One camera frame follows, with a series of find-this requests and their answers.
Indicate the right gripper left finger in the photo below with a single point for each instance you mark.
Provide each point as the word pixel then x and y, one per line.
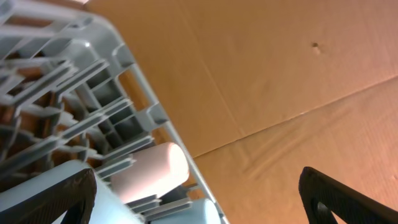
pixel 73 199

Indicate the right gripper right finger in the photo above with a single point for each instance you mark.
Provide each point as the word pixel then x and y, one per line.
pixel 325 198

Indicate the light blue saucer plate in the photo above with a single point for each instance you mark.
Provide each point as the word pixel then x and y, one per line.
pixel 108 208

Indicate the light blue cup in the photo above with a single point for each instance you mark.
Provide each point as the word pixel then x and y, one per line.
pixel 202 211

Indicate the grey plastic dishwasher rack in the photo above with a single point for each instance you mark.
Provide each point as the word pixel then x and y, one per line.
pixel 72 90

